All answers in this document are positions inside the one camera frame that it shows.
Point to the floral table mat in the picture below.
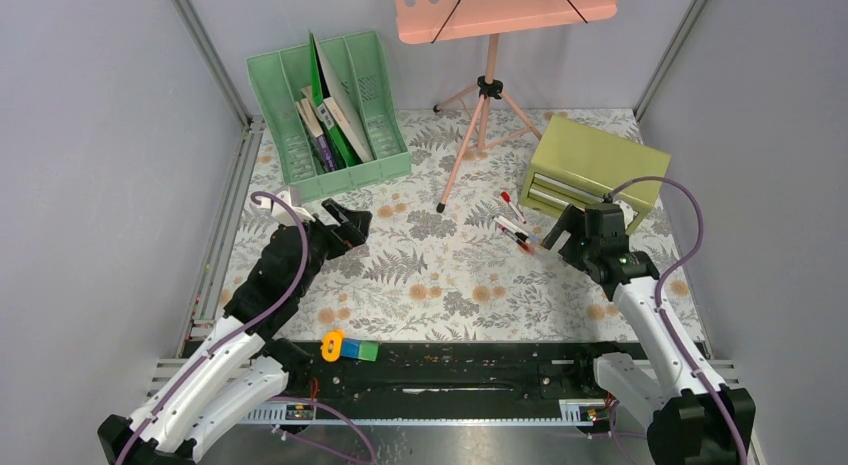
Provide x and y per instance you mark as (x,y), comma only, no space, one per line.
(435,266)

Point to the blue capped marker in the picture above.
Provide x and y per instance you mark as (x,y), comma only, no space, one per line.
(516,229)

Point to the orange blue green block stack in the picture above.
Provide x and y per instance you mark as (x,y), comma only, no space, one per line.
(336,346)

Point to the white binder folder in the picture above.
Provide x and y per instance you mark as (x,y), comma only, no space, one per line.
(344,104)

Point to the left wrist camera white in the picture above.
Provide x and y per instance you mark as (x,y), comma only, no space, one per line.
(288,207)

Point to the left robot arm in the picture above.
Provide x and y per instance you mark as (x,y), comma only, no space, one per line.
(242,362)

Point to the yellow-green drawer cabinet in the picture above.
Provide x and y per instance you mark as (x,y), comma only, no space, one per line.
(576,164)

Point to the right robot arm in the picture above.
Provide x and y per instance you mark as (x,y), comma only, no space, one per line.
(689,412)

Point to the green plastic folder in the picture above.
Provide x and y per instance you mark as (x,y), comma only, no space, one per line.
(331,111)

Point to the green desktop file organizer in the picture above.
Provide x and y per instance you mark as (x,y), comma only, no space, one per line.
(278,78)

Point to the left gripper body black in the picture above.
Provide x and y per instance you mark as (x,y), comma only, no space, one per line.
(326,243)

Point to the black capped marker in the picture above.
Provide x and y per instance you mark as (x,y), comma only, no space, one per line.
(516,236)

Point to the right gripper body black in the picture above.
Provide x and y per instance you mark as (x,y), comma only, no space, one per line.
(578,249)

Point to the purple Treehouse book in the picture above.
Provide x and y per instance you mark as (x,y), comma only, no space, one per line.
(317,137)

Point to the pink music stand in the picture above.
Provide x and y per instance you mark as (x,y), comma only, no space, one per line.
(433,21)

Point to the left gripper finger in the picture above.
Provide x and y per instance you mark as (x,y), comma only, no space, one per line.
(339,213)
(358,225)

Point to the red transparent pen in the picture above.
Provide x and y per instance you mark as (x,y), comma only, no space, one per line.
(525,247)

